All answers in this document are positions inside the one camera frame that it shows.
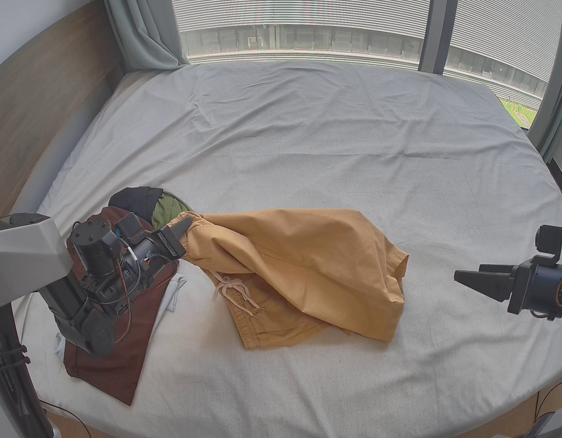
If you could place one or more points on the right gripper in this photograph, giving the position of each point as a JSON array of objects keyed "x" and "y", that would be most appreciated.
[{"x": 531, "y": 285}]

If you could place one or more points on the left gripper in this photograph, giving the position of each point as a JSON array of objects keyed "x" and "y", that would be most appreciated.
[{"x": 153, "y": 251}]

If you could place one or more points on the mustard yellow shorts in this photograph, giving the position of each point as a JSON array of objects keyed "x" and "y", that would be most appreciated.
[{"x": 308, "y": 267}]

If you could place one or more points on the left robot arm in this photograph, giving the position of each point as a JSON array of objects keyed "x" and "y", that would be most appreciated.
[{"x": 25, "y": 258}]

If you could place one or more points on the bed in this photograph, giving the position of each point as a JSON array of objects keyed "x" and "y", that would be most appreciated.
[{"x": 331, "y": 153}]

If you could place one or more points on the green garment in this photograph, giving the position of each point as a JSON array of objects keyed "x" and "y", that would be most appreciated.
[{"x": 164, "y": 212}]

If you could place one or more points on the black garment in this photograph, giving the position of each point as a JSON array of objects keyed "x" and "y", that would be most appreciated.
[{"x": 132, "y": 201}]

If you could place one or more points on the white garment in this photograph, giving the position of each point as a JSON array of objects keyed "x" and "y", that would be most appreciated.
[{"x": 173, "y": 294}]

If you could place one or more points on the brown garment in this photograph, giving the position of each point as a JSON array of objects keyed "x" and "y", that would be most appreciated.
[{"x": 107, "y": 363}]

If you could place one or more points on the grey-green curtain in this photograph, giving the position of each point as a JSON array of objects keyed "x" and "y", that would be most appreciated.
[{"x": 139, "y": 25}]

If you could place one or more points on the window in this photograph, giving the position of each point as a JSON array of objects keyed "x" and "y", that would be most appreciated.
[{"x": 308, "y": 7}]

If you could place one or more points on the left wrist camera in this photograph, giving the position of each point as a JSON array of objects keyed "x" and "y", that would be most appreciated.
[{"x": 131, "y": 225}]

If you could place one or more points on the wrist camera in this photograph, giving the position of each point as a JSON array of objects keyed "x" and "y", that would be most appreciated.
[
  {"x": 131, "y": 225},
  {"x": 550, "y": 237}
]

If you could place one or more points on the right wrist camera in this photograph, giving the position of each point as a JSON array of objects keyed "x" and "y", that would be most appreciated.
[{"x": 550, "y": 237}]

